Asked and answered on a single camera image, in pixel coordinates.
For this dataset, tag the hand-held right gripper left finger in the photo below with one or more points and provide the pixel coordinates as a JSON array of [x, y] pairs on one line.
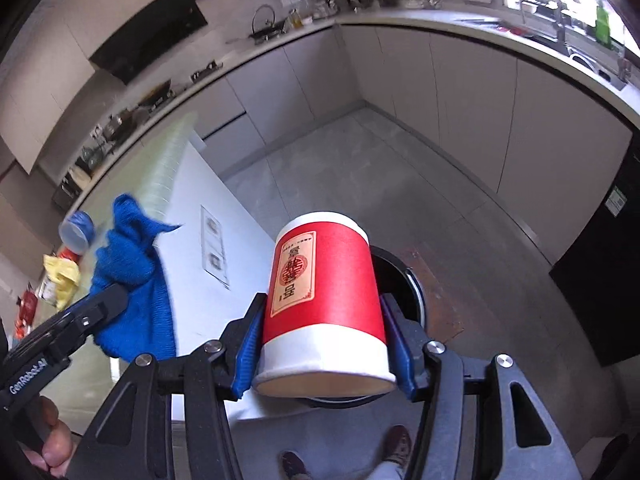
[[247, 355]]

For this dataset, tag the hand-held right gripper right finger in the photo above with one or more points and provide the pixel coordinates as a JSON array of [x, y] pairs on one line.
[[400, 355]]

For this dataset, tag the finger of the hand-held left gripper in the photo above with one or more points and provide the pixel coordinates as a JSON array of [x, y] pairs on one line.
[[92, 324], [107, 296]]

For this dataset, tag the blue cloth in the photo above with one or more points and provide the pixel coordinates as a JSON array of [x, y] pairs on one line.
[[130, 260]]

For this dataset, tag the yellow wrapper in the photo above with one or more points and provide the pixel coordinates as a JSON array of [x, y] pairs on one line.
[[60, 274]]

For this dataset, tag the black bucket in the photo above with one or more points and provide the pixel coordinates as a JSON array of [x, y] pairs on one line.
[[400, 285]]

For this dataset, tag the white paper cup blue print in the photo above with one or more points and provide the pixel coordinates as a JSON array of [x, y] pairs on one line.
[[77, 230]]

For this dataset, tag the red paper cup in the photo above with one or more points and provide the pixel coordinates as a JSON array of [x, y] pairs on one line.
[[325, 290]]

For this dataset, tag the person's left hand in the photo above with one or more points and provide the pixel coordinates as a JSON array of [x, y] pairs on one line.
[[55, 440]]

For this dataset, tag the red snack packets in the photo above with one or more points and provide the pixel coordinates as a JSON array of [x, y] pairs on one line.
[[27, 305]]

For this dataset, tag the wooden stool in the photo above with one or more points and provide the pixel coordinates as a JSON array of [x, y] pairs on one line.
[[445, 300]]

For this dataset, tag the person's right shoe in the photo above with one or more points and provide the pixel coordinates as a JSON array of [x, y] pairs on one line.
[[397, 447]]

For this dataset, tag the person's shoe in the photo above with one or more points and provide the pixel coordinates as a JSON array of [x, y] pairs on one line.
[[295, 462], [397, 447]]

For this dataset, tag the island socket panel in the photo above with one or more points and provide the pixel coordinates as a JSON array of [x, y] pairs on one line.
[[214, 247]]

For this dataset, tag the black microwave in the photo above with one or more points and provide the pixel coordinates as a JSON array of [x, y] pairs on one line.
[[65, 190]]

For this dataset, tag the person's left shoe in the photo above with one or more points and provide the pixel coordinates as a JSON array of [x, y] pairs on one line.
[[295, 462]]

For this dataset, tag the pot with lid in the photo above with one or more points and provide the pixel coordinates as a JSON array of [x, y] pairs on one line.
[[117, 126]]

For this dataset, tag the wok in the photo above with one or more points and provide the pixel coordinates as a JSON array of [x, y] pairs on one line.
[[159, 92]]

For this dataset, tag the black tall appliance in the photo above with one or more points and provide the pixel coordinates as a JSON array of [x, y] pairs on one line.
[[600, 285]]

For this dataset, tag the gas stove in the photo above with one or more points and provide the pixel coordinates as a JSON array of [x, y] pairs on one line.
[[205, 71]]

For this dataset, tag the black range hood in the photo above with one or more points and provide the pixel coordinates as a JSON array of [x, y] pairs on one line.
[[150, 35]]

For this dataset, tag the kitchen base cabinets with countertop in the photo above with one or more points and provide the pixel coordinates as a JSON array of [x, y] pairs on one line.
[[475, 85]]

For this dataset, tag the oil bottle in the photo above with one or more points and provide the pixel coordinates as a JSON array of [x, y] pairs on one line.
[[295, 19]]

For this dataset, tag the kitchen faucet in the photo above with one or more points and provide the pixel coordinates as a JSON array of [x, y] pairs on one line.
[[560, 5]]

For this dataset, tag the green bottle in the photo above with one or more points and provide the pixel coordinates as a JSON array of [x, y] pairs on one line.
[[603, 25]]

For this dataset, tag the upper wall cabinets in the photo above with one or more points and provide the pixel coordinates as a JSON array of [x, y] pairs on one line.
[[50, 85]]

